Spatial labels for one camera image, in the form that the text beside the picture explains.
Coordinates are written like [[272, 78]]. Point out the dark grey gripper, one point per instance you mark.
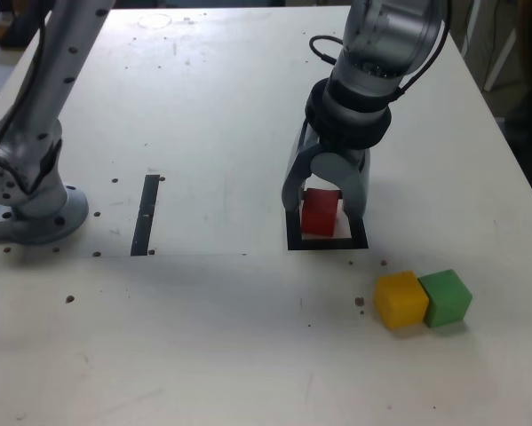
[[332, 147]]

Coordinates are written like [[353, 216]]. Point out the red cube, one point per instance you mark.
[[319, 217]]

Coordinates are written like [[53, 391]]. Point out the yellow cube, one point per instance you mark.
[[399, 299]]

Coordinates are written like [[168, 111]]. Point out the green cube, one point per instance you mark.
[[447, 297]]

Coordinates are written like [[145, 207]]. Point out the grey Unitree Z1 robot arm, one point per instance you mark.
[[26, 133]]

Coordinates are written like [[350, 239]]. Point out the black tape square outline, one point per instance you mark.
[[327, 245]]

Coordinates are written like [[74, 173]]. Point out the black tape strip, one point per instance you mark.
[[145, 213]]

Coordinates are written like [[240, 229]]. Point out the brown box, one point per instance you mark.
[[1, 31]]

